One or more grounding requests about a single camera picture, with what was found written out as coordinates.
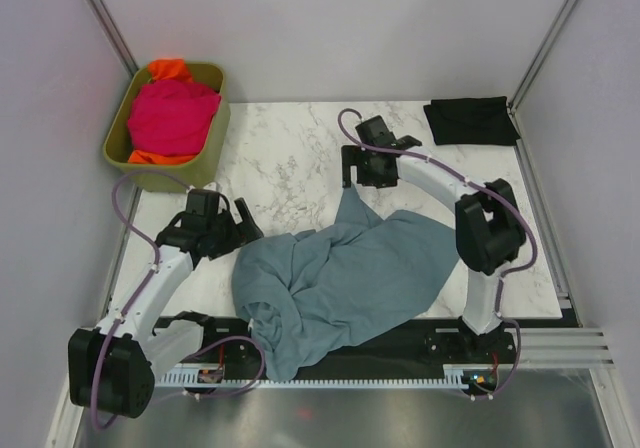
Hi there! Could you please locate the blue-grey t-shirt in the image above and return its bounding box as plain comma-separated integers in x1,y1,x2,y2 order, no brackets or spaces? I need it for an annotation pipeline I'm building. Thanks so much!
231,188,459,382

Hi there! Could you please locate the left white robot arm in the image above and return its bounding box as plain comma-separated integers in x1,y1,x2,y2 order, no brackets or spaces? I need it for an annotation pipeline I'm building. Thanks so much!
68,189,263,418

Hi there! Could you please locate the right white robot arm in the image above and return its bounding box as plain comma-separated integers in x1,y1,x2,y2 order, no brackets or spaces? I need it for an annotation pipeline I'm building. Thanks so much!
341,145,526,362

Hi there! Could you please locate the olive green plastic bin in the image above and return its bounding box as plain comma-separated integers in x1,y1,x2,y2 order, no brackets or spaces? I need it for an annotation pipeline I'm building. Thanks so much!
103,60,231,193

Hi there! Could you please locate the folded black t-shirt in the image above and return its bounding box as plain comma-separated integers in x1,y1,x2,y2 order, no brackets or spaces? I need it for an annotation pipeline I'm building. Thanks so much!
423,96,520,146

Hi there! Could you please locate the magenta t-shirt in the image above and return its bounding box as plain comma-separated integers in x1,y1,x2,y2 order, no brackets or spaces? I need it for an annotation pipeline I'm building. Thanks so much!
127,79,221,157

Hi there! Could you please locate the orange t-shirt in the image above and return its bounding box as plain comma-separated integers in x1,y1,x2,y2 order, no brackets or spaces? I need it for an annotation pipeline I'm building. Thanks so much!
128,59,195,165

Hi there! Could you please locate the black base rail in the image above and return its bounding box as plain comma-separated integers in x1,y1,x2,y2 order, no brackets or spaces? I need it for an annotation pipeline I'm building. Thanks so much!
186,319,519,381

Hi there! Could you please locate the right aluminium frame post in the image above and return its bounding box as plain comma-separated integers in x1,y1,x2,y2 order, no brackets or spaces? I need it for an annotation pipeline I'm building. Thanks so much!
506,0,601,114

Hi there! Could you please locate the aluminium frame post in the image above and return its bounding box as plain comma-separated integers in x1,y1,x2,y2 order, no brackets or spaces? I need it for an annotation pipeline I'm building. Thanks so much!
506,0,601,114
85,0,139,77

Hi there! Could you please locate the white slotted cable duct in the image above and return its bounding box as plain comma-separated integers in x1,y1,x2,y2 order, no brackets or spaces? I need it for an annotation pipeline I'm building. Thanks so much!
155,364,508,400

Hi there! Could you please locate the aluminium extrusion rail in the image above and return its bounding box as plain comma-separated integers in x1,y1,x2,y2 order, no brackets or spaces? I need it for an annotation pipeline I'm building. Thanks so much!
519,328,614,369

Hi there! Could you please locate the left aluminium frame post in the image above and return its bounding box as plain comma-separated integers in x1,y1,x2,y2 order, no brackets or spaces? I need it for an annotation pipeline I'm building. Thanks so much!
85,0,139,77

